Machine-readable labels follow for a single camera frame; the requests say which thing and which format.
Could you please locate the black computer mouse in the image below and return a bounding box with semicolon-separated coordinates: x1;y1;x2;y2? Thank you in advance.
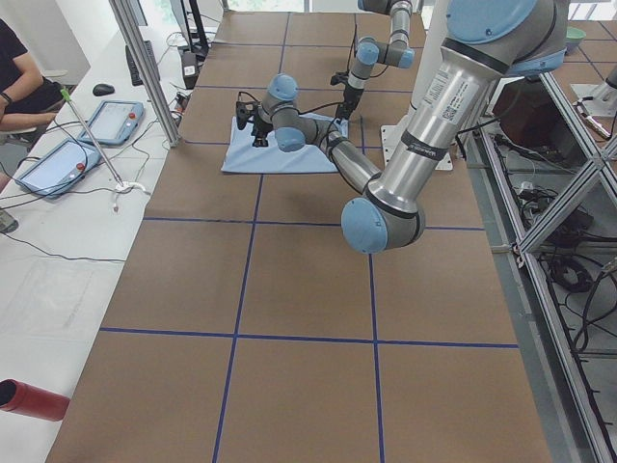
92;83;115;96

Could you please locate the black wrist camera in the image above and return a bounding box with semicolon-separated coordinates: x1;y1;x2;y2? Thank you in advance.
235;91;260;130
330;71;349;86

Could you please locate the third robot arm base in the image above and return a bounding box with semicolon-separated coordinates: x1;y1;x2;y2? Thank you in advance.
570;68;616;141

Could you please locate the metal rod with green tip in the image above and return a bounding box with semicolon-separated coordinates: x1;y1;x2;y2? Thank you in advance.
60;88;148;195

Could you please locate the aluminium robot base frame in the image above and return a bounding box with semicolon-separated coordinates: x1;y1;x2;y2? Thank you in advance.
468;63;616;462

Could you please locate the red metal bottle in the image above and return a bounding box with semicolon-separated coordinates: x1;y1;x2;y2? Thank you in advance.
1;379;70;422

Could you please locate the black keyboard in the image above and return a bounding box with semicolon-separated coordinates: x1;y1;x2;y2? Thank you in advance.
124;40;160;87

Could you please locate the near blue teach pendant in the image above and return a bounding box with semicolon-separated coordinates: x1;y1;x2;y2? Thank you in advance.
15;139;100;198

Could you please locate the black label device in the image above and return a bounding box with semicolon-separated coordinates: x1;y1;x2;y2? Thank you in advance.
180;50;200;90

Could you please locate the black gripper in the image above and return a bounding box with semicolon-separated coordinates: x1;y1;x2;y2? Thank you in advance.
253;113;274;148
335;85;362;122

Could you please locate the blue teach pendant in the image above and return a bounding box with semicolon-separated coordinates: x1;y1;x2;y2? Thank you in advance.
15;139;100;198
87;100;145;147

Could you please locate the aluminium frame post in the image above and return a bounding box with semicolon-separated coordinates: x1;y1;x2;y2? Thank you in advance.
109;0;180;148

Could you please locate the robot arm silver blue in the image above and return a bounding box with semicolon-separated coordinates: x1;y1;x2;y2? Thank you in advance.
331;0;415;120
237;1;569;254

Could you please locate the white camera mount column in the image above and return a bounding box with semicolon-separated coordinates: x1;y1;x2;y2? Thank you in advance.
380;0;450;165

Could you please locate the far blue teach pendant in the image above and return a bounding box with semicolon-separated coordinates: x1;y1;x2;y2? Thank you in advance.
87;100;145;147

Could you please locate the light blue t-shirt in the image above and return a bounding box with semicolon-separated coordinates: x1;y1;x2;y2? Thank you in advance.
221;117;336;174

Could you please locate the green bowl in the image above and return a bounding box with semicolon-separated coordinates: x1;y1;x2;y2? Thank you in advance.
566;26;586;50

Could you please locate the person in black shirt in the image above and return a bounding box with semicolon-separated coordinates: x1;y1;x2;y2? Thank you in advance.
0;17;68;234

